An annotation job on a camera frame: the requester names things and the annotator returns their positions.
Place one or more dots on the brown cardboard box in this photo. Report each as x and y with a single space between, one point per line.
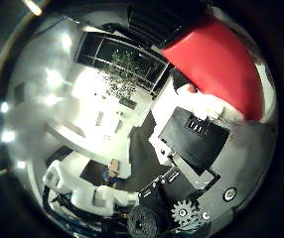
113 166

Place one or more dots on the green leafy plant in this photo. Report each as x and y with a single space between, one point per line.
123 74

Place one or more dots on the dark wall picture frame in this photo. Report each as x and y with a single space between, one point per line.
127 103

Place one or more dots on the dark window with frame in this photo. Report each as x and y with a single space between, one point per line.
95 49

